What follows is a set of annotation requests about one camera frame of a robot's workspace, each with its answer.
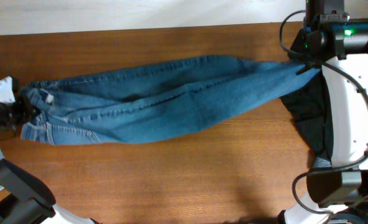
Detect blue denim jeans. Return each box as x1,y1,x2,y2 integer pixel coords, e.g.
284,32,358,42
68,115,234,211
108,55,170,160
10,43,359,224
21,55,318,146

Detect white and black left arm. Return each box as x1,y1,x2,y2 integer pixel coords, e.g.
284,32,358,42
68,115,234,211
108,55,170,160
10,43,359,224
0,96,97,224

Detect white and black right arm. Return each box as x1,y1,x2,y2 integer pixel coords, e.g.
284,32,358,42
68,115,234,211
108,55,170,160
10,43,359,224
278,1,368,224

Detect black garment pile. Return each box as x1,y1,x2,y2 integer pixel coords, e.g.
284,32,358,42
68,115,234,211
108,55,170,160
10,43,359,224
278,18,368,224

